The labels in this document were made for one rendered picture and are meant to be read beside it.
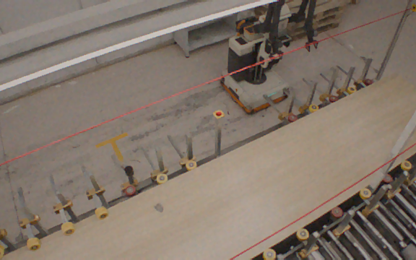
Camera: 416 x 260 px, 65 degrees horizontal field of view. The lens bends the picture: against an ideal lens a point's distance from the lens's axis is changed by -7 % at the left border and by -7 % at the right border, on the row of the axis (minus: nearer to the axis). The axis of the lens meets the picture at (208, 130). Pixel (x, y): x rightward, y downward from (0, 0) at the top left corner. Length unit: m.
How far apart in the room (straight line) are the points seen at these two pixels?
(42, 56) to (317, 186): 2.07
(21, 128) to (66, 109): 0.61
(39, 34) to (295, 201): 1.98
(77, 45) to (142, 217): 1.47
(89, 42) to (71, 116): 3.28
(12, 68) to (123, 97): 3.35
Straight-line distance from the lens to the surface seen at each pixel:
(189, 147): 2.65
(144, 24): 1.38
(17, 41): 1.30
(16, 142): 4.59
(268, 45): 3.68
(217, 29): 5.49
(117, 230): 2.47
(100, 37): 1.35
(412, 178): 3.06
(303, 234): 2.46
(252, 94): 4.14
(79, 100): 4.77
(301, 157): 2.81
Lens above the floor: 3.08
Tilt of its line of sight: 49 degrees down
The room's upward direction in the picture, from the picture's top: straight up
